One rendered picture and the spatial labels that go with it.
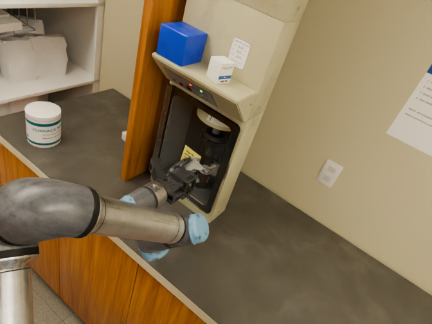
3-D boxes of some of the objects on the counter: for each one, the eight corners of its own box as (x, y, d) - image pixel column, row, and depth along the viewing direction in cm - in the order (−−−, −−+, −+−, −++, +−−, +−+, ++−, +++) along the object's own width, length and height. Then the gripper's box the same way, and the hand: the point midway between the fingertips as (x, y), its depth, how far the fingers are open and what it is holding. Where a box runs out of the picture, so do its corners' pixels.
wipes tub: (49, 127, 151) (48, 98, 142) (67, 142, 146) (67, 112, 138) (20, 136, 141) (17, 105, 132) (38, 152, 137) (37, 121, 128)
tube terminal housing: (186, 158, 160) (234, -17, 116) (242, 195, 149) (317, 18, 105) (149, 179, 141) (189, -19, 97) (209, 224, 130) (285, 22, 86)
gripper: (168, 213, 101) (209, 184, 117) (175, 187, 95) (217, 160, 111) (147, 197, 104) (190, 171, 120) (153, 171, 98) (197, 147, 114)
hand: (195, 163), depth 115 cm, fingers open, 3 cm apart
